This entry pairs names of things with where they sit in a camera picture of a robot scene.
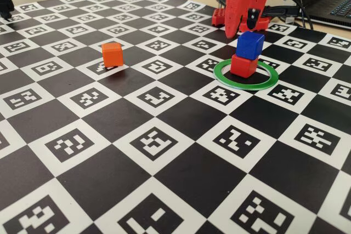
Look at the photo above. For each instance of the blue cube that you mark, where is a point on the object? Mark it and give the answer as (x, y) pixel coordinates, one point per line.
(249, 45)

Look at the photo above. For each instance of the red cube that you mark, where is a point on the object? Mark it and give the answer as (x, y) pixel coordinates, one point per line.
(242, 67)

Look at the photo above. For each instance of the orange cube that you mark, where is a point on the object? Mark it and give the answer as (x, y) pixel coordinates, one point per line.
(112, 54)

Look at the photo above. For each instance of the small white adapter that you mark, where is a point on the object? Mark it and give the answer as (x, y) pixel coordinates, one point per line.
(289, 20)

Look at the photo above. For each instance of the black white marker checkerboard mat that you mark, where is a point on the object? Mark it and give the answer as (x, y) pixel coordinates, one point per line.
(197, 184)

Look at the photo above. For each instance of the black camera stand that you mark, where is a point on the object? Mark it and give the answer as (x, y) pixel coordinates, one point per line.
(6, 1)

